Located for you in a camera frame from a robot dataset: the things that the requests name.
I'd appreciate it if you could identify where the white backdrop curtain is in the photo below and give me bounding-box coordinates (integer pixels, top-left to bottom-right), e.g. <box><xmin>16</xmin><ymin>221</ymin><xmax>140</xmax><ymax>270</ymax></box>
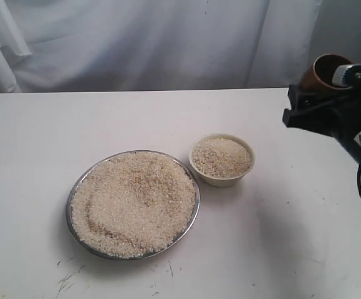
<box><xmin>0</xmin><ymin>1</ymin><xmax>361</xmax><ymax>93</ymax></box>

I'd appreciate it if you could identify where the brown wooden cup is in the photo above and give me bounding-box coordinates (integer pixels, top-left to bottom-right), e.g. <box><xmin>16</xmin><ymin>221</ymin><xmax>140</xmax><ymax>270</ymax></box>
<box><xmin>299</xmin><ymin>54</ymin><xmax>352</xmax><ymax>94</ymax></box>

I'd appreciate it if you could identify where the large metal rice plate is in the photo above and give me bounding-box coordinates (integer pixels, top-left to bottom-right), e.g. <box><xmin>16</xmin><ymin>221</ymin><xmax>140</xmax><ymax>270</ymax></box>
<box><xmin>65</xmin><ymin>149</ymin><xmax>201</xmax><ymax>261</ymax></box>

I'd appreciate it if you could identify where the small cream bowl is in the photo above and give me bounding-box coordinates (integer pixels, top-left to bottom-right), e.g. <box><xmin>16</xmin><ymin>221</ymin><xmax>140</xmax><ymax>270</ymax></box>
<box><xmin>189</xmin><ymin>134</ymin><xmax>255</xmax><ymax>187</ymax></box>

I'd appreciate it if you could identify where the beige grain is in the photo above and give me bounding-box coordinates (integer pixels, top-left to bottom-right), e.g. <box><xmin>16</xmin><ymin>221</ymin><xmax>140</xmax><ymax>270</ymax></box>
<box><xmin>70</xmin><ymin>152</ymin><xmax>197</xmax><ymax>257</ymax></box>

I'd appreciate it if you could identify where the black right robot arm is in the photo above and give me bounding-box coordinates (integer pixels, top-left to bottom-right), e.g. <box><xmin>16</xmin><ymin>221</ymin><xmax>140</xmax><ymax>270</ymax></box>
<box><xmin>282</xmin><ymin>64</ymin><xmax>361</xmax><ymax>166</ymax></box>

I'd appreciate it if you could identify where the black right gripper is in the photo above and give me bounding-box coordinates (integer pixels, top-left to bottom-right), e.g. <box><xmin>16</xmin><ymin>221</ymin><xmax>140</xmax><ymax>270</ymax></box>
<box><xmin>282</xmin><ymin>64</ymin><xmax>361</xmax><ymax>162</ymax></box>

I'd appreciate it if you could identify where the rice in cream bowl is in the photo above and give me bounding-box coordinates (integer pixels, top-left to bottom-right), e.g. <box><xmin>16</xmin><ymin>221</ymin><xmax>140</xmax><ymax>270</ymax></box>
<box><xmin>191</xmin><ymin>138</ymin><xmax>252</xmax><ymax>179</ymax></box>

